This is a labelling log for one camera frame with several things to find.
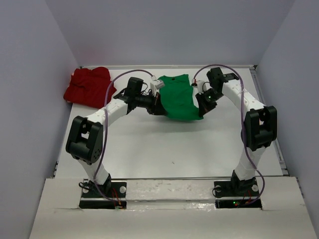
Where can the aluminium table frame rail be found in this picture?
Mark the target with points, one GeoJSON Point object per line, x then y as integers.
{"type": "Point", "coordinates": [173, 123]}

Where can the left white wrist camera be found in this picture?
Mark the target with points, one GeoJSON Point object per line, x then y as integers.
{"type": "Point", "coordinates": [156, 85]}

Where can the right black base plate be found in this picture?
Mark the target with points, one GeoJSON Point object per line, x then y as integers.
{"type": "Point", "coordinates": [227, 197]}

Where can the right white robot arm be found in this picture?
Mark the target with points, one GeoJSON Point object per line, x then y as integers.
{"type": "Point", "coordinates": [258, 124]}

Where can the green t-shirt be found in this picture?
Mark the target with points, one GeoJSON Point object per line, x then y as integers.
{"type": "Point", "coordinates": [177, 98]}

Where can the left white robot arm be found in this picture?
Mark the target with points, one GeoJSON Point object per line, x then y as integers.
{"type": "Point", "coordinates": [87, 137]}

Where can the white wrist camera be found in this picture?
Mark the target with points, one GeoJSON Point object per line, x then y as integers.
{"type": "Point", "coordinates": [199, 84]}
{"type": "Point", "coordinates": [156, 85]}

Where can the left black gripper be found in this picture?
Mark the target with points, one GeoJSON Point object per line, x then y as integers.
{"type": "Point", "coordinates": [156, 108]}

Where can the red t-shirt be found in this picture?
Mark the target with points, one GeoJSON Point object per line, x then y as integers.
{"type": "Point", "coordinates": [88, 87]}

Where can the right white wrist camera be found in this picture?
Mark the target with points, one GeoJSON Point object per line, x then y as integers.
{"type": "Point", "coordinates": [199, 84]}

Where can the white front cover board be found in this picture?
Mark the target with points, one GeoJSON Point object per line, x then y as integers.
{"type": "Point", "coordinates": [172, 209]}

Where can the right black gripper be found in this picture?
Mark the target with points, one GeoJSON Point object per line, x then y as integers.
{"type": "Point", "coordinates": [204, 107]}

